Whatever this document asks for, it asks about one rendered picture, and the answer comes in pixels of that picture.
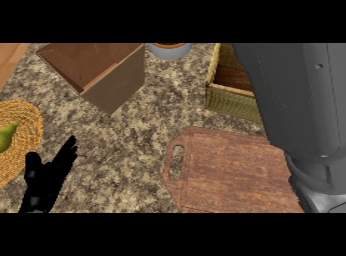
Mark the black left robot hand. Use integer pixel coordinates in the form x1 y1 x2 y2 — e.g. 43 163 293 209
16 134 80 214

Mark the brown wooden cutting board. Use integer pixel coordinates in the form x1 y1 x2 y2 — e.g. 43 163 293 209
161 126 306 214

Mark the brown open box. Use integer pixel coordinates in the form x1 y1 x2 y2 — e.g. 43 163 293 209
34 42 146 116

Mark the grey pot with orange rim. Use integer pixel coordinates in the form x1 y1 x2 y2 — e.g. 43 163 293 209
146 42 194 61

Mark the olive wicker basket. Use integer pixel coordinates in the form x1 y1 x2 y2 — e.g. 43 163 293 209
204 42 264 125

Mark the round woven straw placemat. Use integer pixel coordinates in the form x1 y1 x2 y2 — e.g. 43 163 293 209
0 100 46 197

